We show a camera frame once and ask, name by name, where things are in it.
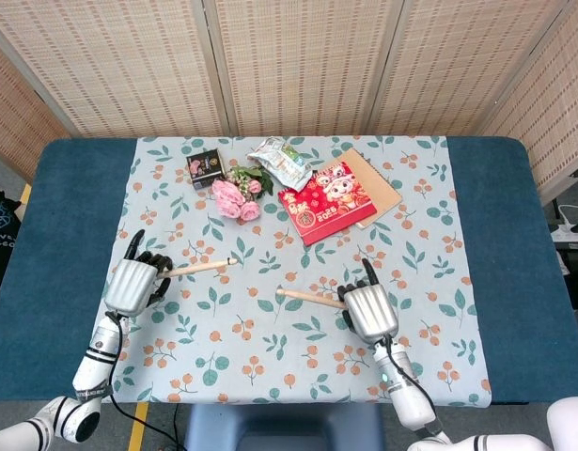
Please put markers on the pink artificial flower bouquet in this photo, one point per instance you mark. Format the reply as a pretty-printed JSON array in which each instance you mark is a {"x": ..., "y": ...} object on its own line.
[{"x": 237, "y": 195}]

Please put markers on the crumpled snack bag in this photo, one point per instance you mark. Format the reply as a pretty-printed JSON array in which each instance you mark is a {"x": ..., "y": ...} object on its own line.
[{"x": 281, "y": 162}]

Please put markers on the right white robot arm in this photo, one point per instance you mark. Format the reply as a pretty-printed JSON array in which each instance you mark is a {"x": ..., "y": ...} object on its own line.
[{"x": 425, "y": 404}]

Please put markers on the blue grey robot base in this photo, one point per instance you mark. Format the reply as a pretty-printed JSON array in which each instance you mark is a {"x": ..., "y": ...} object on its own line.
[{"x": 281, "y": 427}]

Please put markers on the black printed bag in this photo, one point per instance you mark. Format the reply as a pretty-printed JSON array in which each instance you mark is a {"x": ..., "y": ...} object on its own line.
[{"x": 1, "y": 235}]

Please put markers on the floral patterned tablecloth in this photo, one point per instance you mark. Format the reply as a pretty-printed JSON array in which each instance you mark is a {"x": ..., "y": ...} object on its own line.
[{"x": 288, "y": 282}]

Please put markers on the bamboo folding screen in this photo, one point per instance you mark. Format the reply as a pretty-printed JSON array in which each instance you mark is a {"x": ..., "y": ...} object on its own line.
[{"x": 288, "y": 66}]

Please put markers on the small black box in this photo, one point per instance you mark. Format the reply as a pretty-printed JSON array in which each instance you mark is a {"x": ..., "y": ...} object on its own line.
[{"x": 205, "y": 167}]

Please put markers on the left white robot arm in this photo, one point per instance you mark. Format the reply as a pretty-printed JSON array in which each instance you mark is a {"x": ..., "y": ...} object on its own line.
[{"x": 77, "y": 390}]

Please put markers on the wooden stick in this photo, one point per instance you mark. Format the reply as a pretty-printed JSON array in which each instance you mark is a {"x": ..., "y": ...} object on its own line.
[
  {"x": 309, "y": 297},
  {"x": 199, "y": 268}
]

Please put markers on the red 2025 desk calendar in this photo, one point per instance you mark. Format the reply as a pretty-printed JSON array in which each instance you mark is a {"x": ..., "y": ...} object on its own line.
[{"x": 327, "y": 202}]

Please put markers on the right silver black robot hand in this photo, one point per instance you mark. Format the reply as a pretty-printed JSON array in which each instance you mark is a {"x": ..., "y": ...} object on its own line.
[{"x": 368, "y": 305}]

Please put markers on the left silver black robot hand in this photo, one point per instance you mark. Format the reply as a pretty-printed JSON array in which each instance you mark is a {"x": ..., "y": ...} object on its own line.
[{"x": 131, "y": 285}]

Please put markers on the white power strip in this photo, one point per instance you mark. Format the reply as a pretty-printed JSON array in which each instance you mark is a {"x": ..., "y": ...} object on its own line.
[{"x": 573, "y": 230}]

